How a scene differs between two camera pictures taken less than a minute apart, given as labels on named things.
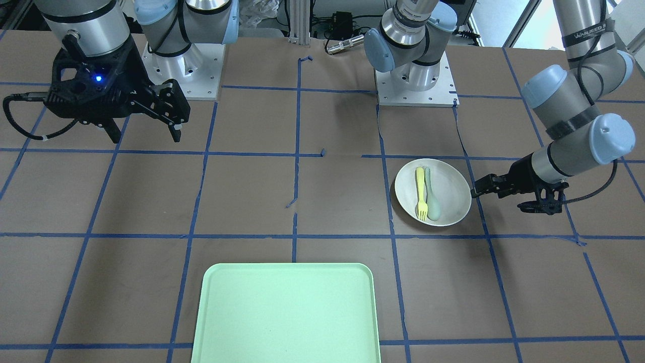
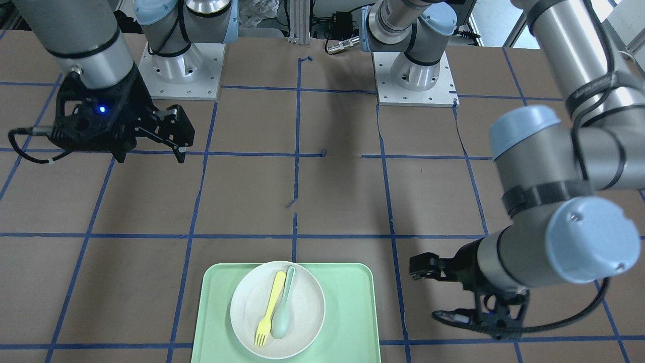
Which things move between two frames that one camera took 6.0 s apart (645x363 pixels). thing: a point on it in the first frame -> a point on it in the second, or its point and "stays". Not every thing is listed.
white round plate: (434, 191) -> (252, 299)
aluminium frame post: (300, 20) stays
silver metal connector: (345, 44) stays
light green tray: (292, 312) stays
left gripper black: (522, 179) -> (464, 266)
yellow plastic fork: (422, 205) -> (263, 329)
